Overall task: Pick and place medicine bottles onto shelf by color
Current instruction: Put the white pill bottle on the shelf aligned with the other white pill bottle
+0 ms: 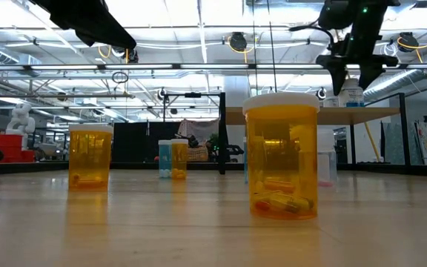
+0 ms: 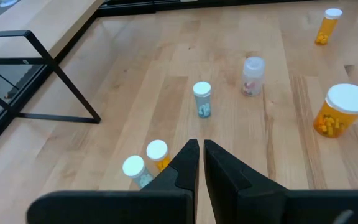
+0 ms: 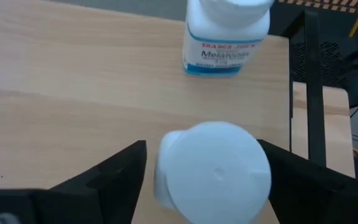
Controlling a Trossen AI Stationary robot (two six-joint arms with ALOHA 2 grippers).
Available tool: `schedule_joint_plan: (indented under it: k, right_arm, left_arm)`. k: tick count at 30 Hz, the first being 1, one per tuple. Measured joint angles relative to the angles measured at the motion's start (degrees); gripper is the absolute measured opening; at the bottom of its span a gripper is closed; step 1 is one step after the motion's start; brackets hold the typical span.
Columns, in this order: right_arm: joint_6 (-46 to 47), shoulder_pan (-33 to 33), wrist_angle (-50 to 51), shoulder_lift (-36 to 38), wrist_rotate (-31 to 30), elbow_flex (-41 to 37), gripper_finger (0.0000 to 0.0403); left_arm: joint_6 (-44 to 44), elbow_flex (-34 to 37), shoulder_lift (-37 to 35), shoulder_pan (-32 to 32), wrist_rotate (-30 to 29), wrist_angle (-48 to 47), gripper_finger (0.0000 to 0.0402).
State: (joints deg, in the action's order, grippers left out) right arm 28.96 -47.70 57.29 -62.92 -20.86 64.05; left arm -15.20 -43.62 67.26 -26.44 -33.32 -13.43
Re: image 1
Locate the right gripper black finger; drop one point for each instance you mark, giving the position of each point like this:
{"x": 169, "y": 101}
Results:
{"x": 368, "y": 77}
{"x": 337, "y": 79}

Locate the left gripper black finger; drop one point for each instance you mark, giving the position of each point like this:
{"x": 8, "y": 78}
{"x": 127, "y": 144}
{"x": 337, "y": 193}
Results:
{"x": 113, "y": 35}

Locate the white bottle blue label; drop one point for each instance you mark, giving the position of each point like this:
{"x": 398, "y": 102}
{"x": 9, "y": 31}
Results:
{"x": 351, "y": 98}

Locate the white medicine bottle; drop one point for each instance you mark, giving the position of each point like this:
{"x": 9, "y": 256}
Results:
{"x": 331, "y": 102}

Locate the clear pill bottle pink pills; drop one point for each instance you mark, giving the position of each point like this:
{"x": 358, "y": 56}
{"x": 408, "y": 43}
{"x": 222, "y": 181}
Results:
{"x": 326, "y": 159}

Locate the large amber pill bottle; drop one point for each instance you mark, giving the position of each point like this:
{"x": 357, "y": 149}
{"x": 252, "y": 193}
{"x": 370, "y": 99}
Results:
{"x": 282, "y": 148}

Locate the amber pill bottle yellow label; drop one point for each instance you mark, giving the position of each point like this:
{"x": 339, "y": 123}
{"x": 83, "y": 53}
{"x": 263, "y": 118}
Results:
{"x": 90, "y": 163}

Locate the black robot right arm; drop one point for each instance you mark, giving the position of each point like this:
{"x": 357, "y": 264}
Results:
{"x": 365, "y": 29}

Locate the small black ceiling reel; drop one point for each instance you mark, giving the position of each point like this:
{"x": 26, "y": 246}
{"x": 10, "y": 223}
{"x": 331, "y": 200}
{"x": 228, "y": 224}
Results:
{"x": 161, "y": 93}
{"x": 321, "y": 93}

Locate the black partition panel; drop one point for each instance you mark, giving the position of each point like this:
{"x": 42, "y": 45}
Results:
{"x": 135, "y": 141}

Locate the white draped cloth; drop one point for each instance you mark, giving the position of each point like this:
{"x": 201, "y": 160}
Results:
{"x": 204, "y": 128}

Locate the small amber pill bottle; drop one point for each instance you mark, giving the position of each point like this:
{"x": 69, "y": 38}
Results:
{"x": 179, "y": 159}

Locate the woven wicker basket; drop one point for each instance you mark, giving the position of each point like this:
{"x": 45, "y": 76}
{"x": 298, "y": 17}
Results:
{"x": 198, "y": 154}

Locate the red storage crate stack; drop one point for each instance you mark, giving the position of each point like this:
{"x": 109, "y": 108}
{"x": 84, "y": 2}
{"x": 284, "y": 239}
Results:
{"x": 7, "y": 148}

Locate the black metal gantry frame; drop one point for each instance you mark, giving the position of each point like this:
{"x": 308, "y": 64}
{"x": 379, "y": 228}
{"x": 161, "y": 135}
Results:
{"x": 193, "y": 95}

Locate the black metal table frame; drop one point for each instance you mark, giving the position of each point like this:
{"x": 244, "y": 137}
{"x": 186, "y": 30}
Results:
{"x": 139, "y": 167}

